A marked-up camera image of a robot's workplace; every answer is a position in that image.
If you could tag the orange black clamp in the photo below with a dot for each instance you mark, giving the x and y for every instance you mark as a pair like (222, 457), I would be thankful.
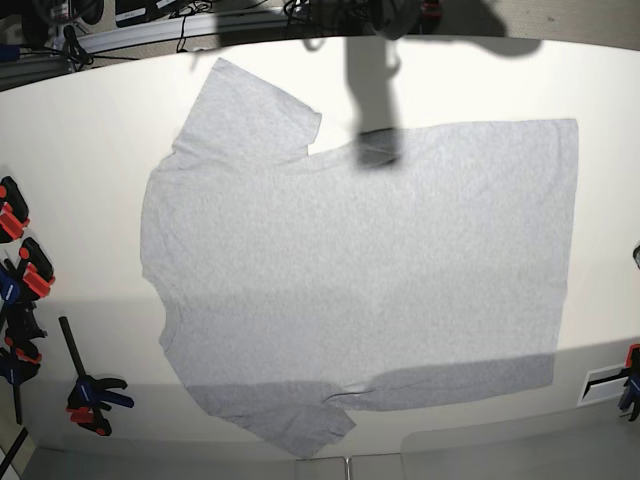
(14, 211)
(35, 272)

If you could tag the grey T-shirt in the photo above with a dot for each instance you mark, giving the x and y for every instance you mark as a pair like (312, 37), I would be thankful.
(409, 268)

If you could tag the white label plate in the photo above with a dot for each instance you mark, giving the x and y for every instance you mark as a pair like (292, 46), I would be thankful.
(602, 385)

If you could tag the black camera mount top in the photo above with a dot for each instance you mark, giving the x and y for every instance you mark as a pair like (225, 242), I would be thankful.
(393, 19)

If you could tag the blue black clamp left edge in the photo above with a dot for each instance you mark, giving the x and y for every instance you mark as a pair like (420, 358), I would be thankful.
(20, 358)

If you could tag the blue clamp right edge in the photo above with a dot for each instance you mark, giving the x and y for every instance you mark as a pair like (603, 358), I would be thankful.
(629, 401)

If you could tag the aluminium rail top left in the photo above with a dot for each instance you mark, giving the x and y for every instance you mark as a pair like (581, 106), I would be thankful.
(23, 65)

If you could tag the upper orange black clamp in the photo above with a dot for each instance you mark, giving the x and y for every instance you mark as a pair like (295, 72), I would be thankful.
(14, 211)

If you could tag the clamp with long black bar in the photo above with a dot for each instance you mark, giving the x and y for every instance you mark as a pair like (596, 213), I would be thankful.
(90, 397)

